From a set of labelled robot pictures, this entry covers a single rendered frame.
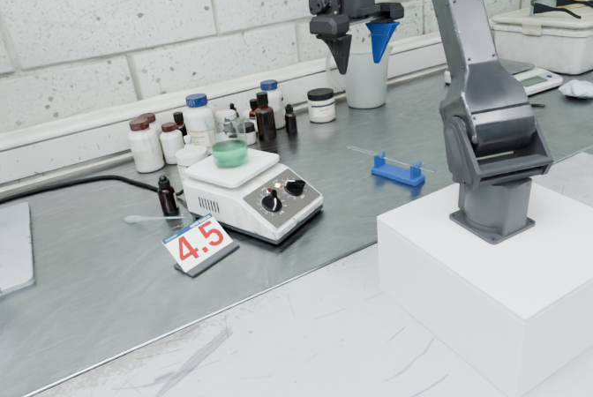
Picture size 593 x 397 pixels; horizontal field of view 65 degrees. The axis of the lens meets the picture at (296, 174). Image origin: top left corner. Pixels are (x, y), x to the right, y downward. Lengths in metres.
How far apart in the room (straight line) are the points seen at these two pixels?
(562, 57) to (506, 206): 1.05
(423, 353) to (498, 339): 0.09
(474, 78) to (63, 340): 0.56
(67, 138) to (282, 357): 0.76
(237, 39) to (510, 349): 0.98
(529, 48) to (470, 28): 1.06
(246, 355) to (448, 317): 0.22
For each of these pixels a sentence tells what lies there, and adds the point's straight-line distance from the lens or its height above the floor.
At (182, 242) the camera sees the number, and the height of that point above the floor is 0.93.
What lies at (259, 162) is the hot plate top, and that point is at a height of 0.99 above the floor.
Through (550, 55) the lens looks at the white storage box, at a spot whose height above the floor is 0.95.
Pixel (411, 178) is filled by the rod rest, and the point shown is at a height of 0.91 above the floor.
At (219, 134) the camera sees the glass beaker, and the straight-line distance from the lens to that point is 0.74.
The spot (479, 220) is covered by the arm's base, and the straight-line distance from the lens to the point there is 0.53.
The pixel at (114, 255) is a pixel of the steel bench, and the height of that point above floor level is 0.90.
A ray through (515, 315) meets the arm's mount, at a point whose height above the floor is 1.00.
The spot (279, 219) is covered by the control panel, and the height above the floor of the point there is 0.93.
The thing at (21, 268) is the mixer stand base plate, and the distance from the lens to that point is 0.83.
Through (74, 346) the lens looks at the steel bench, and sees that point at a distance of 0.65.
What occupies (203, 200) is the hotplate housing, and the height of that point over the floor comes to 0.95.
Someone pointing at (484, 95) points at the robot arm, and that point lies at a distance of 0.50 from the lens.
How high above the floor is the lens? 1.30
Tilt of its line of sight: 26 degrees down
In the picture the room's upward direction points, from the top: 7 degrees counter-clockwise
